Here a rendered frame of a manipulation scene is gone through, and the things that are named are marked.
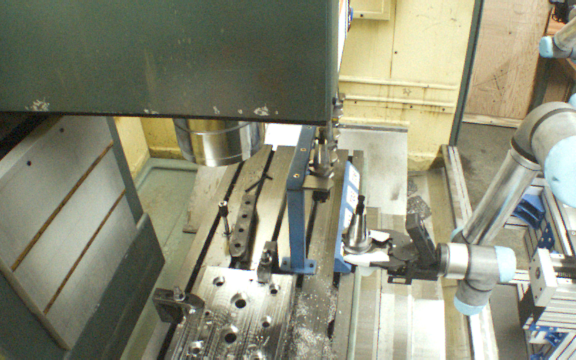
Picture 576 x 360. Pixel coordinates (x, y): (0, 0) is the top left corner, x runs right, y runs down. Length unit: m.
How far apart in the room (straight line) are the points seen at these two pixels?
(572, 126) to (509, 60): 2.87
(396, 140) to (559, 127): 1.16
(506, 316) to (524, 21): 2.26
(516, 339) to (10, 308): 1.88
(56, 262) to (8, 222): 0.20
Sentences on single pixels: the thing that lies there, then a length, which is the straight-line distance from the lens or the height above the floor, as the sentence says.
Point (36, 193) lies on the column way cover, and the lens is 1.00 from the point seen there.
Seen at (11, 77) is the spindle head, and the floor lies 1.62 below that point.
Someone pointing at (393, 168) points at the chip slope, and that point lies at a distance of 1.80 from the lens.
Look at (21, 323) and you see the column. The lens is 1.10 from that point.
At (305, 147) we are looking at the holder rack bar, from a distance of 1.10.
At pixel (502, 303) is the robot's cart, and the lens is 2.17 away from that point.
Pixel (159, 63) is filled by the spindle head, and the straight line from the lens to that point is 0.59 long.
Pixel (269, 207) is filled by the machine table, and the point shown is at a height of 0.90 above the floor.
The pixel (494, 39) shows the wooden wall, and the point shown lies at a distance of 3.56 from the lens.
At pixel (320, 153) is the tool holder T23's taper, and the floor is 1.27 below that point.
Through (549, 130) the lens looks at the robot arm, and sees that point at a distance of 0.81.
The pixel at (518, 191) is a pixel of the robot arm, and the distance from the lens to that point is 0.96.
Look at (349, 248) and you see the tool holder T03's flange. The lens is 0.87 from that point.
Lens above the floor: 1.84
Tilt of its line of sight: 39 degrees down
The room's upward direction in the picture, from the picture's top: 3 degrees counter-clockwise
